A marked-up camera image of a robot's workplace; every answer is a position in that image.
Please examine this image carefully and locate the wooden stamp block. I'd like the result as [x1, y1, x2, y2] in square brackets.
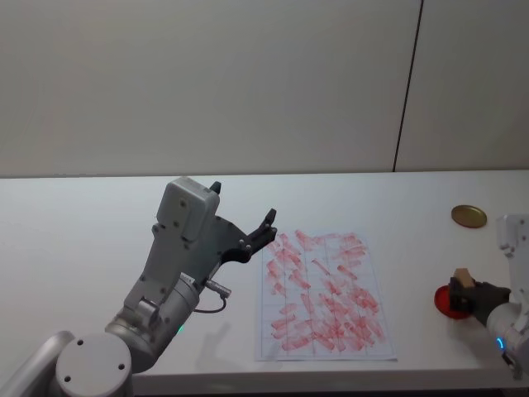
[453, 267, 475, 290]

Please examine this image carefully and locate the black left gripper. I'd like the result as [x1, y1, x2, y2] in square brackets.
[197, 180, 279, 290]

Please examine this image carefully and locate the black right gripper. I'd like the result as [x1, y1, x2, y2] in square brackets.
[449, 275, 512, 327]

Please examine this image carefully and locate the round gold metal lid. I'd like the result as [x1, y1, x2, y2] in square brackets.
[450, 203, 488, 230]

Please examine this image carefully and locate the thin dark wrist cable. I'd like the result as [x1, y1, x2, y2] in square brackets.
[192, 279, 233, 314]

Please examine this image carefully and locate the round red ink pad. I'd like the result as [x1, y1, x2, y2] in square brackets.
[434, 284, 473, 321]

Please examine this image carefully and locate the white paper with red marks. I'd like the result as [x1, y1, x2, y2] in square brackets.
[253, 228, 399, 363]

